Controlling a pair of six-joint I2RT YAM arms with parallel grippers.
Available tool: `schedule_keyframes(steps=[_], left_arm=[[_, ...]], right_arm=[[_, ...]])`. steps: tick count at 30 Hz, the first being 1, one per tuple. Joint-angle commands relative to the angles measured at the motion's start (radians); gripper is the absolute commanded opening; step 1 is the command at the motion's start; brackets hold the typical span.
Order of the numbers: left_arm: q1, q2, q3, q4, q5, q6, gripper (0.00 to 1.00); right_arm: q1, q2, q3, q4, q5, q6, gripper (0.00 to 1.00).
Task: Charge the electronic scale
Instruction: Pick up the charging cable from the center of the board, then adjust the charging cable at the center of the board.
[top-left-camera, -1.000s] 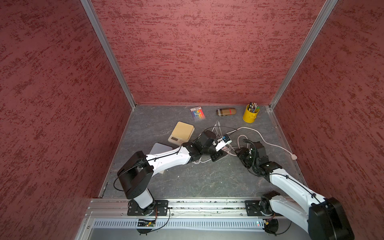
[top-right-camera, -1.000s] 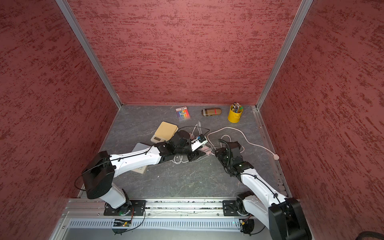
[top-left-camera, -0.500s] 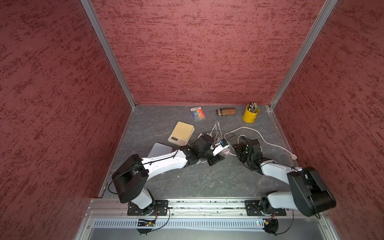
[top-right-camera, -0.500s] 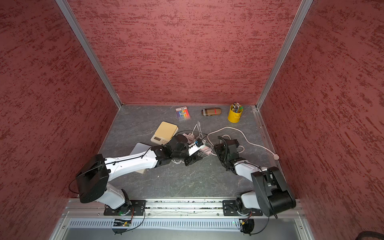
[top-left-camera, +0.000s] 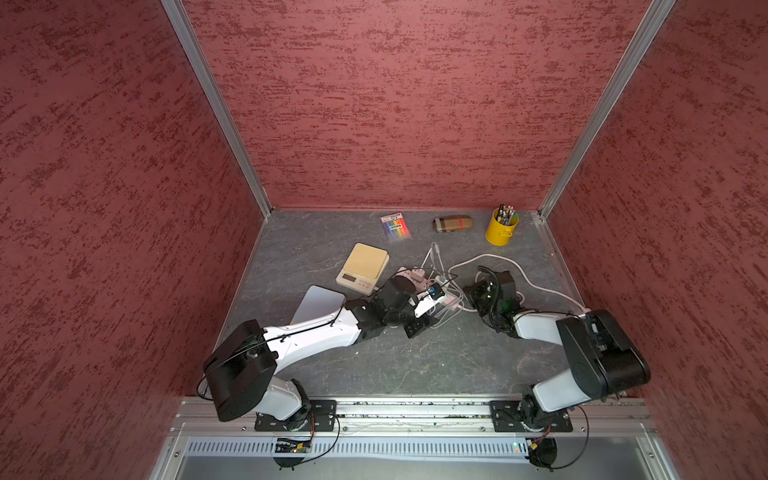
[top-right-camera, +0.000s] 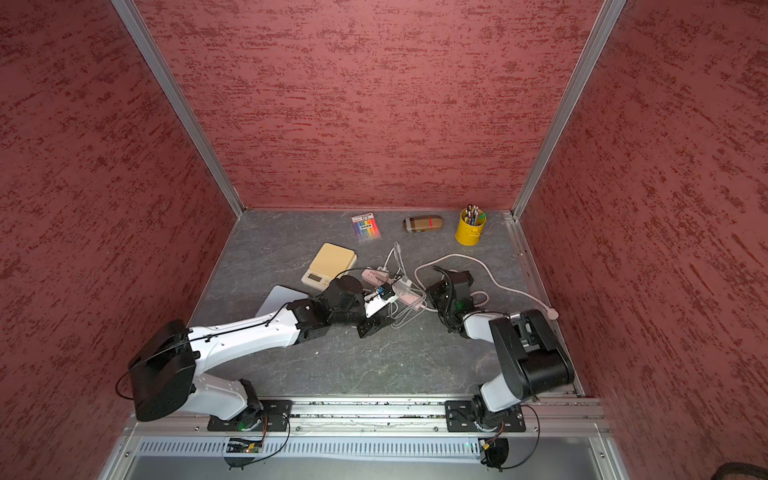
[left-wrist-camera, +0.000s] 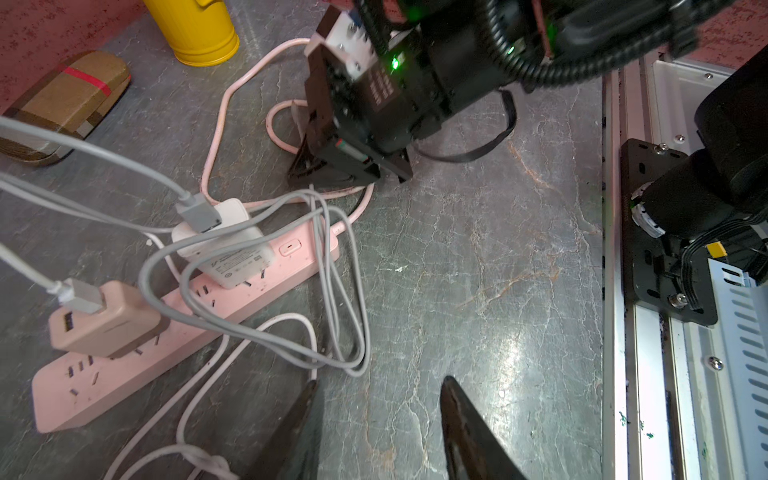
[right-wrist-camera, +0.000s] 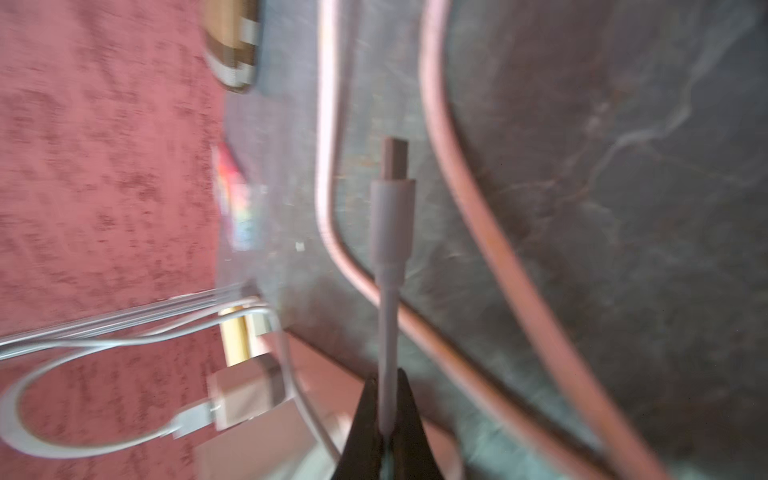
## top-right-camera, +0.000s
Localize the white cables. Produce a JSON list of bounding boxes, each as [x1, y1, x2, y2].
[[386, 287, 439, 330]]

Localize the white usb charging cable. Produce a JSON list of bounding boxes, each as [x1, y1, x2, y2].
[[380, 241, 404, 277]]

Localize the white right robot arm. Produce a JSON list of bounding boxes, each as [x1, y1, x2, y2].
[[427, 267, 575, 433]]

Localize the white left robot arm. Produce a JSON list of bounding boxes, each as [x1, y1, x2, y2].
[[126, 275, 398, 422]]

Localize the white electronic scale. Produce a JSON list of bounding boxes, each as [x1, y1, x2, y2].
[[255, 285, 308, 317]]

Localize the pink power strip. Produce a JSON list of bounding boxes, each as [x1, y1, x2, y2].
[[362, 268, 424, 308]]

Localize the yellow metal pencil bucket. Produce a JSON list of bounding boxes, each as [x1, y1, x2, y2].
[[455, 207, 487, 246]]

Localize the plaid brown glasses case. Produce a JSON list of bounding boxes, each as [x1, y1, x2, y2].
[[403, 215, 444, 233]]

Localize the bundle of colored pencils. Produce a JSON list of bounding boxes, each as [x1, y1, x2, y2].
[[463, 204, 486, 226]]

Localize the rainbow highlighter pack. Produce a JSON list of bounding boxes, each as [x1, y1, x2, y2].
[[351, 212, 381, 243]]

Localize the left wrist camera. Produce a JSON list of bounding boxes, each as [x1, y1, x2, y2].
[[363, 283, 398, 318]]

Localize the pink power strip cord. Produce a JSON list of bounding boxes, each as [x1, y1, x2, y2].
[[413, 253, 560, 322]]

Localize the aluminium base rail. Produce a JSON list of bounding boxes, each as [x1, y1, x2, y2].
[[100, 396, 629, 479]]

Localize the aluminium corner post right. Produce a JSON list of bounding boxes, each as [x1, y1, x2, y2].
[[511, 0, 626, 222]]

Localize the aluminium corner post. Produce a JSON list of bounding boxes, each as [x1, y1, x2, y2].
[[511, 0, 626, 222], [111, 0, 246, 218]]

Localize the aluminium corner post left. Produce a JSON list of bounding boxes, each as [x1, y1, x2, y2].
[[111, 0, 246, 218]]

